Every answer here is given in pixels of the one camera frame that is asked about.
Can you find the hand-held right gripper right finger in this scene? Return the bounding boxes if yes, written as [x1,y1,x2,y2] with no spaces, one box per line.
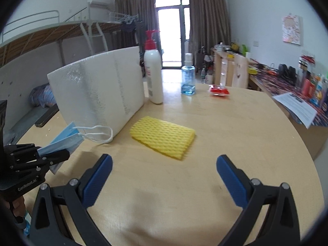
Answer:
[216,155,301,246]

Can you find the white lotion bottle red pump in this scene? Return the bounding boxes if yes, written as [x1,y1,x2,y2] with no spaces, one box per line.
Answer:
[143,29,164,105]

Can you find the glass balcony door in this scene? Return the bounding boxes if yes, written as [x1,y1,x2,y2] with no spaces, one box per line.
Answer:
[154,0,191,69]

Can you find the printed desk mat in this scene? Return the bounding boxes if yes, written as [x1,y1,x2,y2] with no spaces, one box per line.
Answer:
[247,59,328,128]

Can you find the grey metal bunk bed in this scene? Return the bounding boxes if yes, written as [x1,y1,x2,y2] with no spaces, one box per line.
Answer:
[0,10,141,103]

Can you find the yellow foam net sleeve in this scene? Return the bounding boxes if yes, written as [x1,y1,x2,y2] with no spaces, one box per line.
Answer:
[129,116,196,161]

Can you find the pink cartoon wall poster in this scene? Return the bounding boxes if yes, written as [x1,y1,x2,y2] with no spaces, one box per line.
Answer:
[282,14,301,46]

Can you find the dark hanging clothes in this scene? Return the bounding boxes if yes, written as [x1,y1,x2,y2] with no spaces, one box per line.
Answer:
[120,20,144,50]

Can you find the grey metal bed ladder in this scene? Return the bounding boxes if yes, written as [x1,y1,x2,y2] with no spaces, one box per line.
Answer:
[80,22,108,57]

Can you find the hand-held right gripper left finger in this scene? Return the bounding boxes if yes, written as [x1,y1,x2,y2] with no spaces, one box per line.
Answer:
[29,154,113,246]

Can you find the clear blue spray bottle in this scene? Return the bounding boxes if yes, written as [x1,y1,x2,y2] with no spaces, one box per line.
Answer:
[181,53,196,96]

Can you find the blue patterned quilt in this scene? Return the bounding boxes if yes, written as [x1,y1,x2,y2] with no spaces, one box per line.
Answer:
[28,83,56,108]

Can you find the white printed paper sheet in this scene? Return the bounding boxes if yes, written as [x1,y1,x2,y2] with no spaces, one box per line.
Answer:
[272,92,318,129]

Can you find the wooden chair with smiley face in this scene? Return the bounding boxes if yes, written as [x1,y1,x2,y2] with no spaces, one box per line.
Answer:
[231,54,249,89]

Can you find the person's left hand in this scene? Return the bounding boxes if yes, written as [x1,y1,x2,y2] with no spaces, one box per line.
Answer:
[10,197,26,218]

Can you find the black headphones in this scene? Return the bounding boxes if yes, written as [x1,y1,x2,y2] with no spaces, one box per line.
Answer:
[278,64,298,85]

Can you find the blue face mask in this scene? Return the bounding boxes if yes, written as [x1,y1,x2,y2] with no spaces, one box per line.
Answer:
[38,122,114,174]

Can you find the black flat device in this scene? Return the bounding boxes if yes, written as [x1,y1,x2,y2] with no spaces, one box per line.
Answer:
[34,105,60,128]

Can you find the wooden desk with drawers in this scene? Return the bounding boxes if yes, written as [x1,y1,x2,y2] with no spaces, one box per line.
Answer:
[211,47,250,88]

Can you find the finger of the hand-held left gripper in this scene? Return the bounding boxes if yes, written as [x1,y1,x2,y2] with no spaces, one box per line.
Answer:
[10,149,71,175]
[4,144,41,161]

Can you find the brown curtain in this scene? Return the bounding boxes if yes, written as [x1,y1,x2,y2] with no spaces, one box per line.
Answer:
[188,0,232,66]
[114,0,157,53]

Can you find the white foam box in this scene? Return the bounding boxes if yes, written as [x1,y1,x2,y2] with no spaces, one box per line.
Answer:
[47,46,144,140]

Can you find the red snack packet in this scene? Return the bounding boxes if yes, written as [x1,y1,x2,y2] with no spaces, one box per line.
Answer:
[209,84,230,97]

